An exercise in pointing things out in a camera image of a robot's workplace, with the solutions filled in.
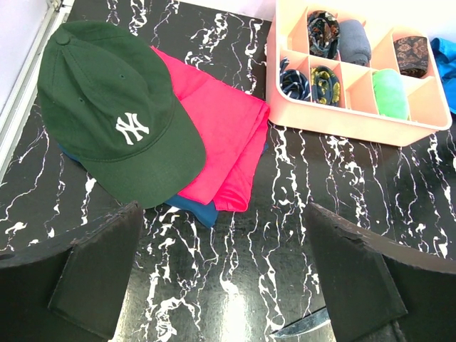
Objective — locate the grey rolled cloth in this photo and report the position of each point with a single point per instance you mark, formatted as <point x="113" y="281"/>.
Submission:
<point x="354" y="46"/>

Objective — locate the aluminium frame rail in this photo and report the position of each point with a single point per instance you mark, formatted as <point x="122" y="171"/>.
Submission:
<point x="25" y="28"/>

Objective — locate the brown patterned rolled cloth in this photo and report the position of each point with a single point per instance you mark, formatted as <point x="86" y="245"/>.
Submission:
<point x="412" y="55"/>

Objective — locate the pink folded cloth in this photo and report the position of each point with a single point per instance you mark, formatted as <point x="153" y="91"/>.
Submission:
<point x="233" y="127"/>

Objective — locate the pink divided organizer box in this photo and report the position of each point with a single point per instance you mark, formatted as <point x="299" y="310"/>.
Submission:
<point x="357" y="115"/>

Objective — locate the dark green baseball cap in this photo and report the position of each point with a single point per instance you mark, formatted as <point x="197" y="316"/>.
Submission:
<point x="107" y="99"/>

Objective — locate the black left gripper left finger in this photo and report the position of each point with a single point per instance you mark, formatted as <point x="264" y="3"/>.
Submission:
<point x="71" y="287"/>

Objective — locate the green rolled cloth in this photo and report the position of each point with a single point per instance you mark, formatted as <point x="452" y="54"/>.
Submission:
<point x="390" y="96"/>

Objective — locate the dark floral rolled cloth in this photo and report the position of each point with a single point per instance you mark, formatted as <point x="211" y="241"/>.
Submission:
<point x="324" y="34"/>

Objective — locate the teal plastic knife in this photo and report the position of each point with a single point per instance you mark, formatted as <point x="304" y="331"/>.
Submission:
<point x="307" y="324"/>

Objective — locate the navy striped rolled cloth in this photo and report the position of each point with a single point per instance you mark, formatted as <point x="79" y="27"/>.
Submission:
<point x="293" y="83"/>

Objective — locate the yellow floral rolled cloth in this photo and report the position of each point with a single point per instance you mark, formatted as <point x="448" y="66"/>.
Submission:
<point x="325" y="86"/>

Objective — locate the bright blue napkin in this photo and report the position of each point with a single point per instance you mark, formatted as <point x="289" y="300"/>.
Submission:
<point x="444" y="53"/>

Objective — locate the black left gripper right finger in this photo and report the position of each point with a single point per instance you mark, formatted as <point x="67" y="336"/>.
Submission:
<point x="376" y="289"/>

